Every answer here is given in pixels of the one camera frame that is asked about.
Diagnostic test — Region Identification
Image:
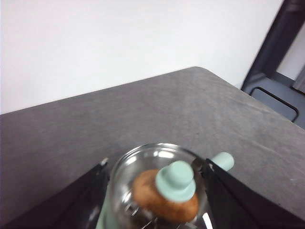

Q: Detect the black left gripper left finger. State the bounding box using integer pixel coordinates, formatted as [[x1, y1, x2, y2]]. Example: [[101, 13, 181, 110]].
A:
[[0, 158, 110, 229]]

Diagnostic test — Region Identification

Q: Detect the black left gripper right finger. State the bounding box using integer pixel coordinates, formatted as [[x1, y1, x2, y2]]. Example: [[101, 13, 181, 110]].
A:
[[201, 157, 305, 229]]

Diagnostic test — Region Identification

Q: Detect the glass lid with mint knob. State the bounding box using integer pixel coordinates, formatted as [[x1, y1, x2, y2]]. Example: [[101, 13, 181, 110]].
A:
[[109, 142, 211, 229]]

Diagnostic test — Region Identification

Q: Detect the brown potato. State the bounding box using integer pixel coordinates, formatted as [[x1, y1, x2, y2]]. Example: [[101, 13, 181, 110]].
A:
[[132, 169, 200, 223]]

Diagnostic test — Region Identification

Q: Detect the mint green steamer pot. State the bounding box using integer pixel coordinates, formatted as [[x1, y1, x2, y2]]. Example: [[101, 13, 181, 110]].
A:
[[95, 152, 235, 229]]

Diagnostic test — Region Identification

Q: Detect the wire steamer rack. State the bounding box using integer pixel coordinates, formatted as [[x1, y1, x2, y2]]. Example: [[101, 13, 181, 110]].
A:
[[128, 205, 169, 229]]

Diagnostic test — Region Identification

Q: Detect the dark grey metal frame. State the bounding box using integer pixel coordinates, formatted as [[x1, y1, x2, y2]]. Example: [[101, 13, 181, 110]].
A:
[[240, 0, 305, 131]]

